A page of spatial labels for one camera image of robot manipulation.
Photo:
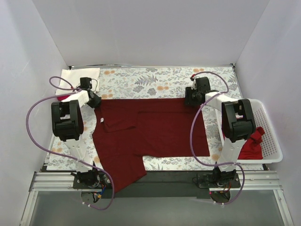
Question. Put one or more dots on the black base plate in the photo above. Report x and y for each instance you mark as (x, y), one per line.
(206, 180)
(91, 180)

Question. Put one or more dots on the aluminium frame rail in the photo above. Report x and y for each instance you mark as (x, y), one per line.
(45, 190)

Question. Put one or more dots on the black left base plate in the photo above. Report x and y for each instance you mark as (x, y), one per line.
(91, 180)

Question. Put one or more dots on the bright red t-shirt in basket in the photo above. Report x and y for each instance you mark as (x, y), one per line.
(252, 150)

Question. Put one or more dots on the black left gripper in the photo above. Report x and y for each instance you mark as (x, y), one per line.
(95, 101)

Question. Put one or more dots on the floral patterned table mat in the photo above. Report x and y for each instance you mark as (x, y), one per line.
(146, 83)

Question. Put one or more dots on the folded cream t-shirt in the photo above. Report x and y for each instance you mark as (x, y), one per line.
(73, 76)

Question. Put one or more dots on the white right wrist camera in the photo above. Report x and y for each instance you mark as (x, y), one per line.
(193, 79)

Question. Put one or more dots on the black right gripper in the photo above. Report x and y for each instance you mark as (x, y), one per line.
(191, 99)

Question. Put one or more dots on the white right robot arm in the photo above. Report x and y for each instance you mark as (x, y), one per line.
(238, 125)

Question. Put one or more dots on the white plastic laundry basket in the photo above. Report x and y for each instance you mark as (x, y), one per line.
(271, 150)

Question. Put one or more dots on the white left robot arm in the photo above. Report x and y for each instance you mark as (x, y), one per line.
(68, 125)

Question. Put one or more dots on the folded pink-red t-shirt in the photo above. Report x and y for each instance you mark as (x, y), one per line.
(62, 97)

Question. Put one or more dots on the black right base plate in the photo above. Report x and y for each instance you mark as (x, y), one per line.
(206, 180)

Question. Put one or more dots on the dark red t-shirt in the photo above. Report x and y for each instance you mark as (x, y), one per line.
(129, 129)

